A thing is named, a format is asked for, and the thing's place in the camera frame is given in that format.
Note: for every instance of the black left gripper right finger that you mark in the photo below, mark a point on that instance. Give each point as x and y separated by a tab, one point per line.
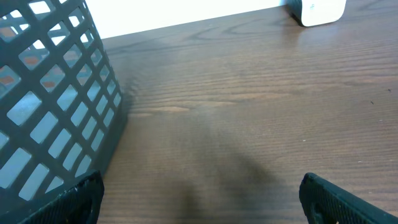
324	202

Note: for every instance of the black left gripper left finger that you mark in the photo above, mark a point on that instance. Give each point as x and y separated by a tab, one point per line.
79	203

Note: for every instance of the white barcode scanner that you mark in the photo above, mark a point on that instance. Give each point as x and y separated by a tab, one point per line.
316	12

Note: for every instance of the grey plastic basket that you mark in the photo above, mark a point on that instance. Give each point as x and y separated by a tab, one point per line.
61	103

